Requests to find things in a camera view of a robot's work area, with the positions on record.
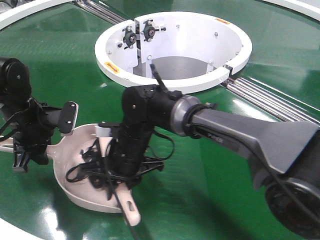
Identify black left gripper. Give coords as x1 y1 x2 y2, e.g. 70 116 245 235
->
9 97 79 173

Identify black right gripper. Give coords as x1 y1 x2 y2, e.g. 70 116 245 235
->
80 121 164 190

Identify thin black wire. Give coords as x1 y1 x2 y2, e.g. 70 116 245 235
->
65 147 101 185

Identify pink plastic dustpan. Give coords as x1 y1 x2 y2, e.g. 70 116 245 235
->
0 123 126 214

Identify beige hand brush black bristles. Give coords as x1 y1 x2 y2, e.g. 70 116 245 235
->
97 137 141 227

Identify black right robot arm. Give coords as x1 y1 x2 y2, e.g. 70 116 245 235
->
76 65 320 240

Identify left black bearing block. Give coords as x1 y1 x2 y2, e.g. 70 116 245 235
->
122 25 137 49

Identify black bearing block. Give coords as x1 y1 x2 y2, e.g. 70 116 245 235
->
122 25 137 49
142 19 167 42

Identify white outer rim top left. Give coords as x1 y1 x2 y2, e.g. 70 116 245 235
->
0 0 71 30

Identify white rim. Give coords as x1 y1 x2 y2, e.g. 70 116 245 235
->
0 0 71 30
263 0 320 22

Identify steel rollers top seam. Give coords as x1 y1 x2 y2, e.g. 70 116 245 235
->
74 0 127 25

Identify steel rollers seam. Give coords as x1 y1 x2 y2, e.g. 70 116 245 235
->
74 0 127 25
221 77 320 125

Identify right black bearing block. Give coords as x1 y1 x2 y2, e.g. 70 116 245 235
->
142 19 167 42

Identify steel rollers right seam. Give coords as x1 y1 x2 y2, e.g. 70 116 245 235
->
221 77 320 125

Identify white outer rim top right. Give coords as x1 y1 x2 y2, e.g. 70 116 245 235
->
263 0 320 22

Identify white inner conveyor ring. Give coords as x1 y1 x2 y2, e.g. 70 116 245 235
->
94 11 253 95

